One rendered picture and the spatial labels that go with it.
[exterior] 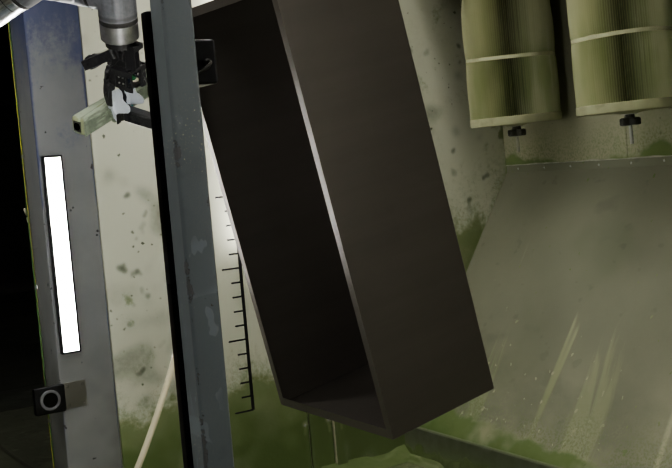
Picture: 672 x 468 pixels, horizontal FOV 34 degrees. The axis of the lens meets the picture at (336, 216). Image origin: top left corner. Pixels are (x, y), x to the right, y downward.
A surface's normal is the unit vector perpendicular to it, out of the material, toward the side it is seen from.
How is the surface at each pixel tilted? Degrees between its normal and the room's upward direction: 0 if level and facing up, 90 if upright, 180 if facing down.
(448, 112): 90
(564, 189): 57
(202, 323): 90
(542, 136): 90
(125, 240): 90
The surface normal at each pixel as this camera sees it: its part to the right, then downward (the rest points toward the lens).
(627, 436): -0.76, -0.46
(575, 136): -0.86, 0.10
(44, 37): 0.51, 0.00
